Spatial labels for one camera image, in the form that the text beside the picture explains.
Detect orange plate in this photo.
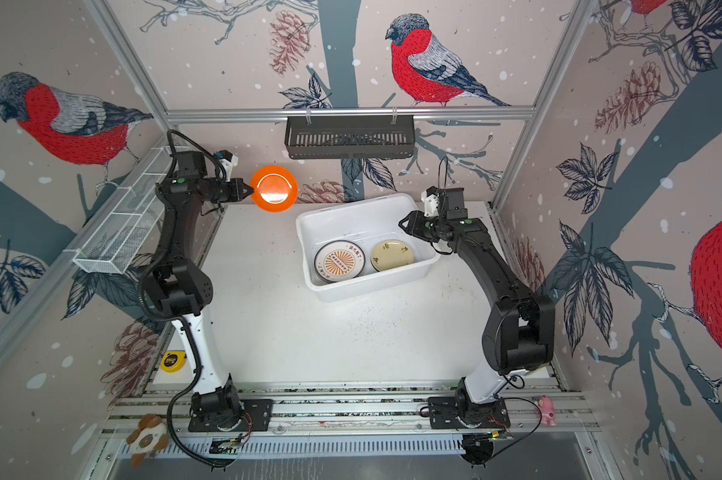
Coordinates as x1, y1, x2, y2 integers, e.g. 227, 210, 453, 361
251, 165, 299, 213

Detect cream yellow plate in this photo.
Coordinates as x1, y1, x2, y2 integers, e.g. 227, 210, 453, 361
370, 239, 415, 272

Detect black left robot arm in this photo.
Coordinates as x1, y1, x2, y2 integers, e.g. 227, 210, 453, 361
137, 150, 253, 415

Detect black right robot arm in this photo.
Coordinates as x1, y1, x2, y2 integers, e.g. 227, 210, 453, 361
399, 186, 555, 426

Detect white plastic bin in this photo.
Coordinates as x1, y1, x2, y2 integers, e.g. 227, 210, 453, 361
296, 193, 439, 303

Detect yellow tape measure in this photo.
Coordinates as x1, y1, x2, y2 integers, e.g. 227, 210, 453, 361
160, 351, 187, 374

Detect pink plush toy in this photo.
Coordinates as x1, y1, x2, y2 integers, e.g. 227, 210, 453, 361
537, 396, 557, 426

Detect brown white plush toy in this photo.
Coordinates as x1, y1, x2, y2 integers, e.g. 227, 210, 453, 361
126, 414, 169, 467

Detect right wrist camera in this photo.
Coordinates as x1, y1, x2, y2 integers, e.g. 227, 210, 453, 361
421, 186, 443, 218

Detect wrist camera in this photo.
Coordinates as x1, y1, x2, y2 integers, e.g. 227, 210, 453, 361
216, 150, 239, 167
421, 186, 443, 218

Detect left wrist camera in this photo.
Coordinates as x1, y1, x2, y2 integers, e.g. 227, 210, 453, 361
216, 150, 239, 167

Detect black hanging wire basket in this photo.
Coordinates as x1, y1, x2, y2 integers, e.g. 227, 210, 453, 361
284, 115, 416, 160

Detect aluminium horizontal rail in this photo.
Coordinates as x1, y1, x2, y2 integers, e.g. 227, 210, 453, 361
164, 106, 536, 125

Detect white wire mesh shelf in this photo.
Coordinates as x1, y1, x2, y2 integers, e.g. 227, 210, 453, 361
73, 146, 171, 274

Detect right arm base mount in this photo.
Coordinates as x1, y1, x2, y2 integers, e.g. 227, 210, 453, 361
427, 392, 511, 430

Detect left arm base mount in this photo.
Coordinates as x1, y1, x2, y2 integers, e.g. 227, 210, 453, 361
188, 398, 273, 434

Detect black corrugated cable conduit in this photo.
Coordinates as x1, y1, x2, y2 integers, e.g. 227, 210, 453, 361
135, 128, 230, 469

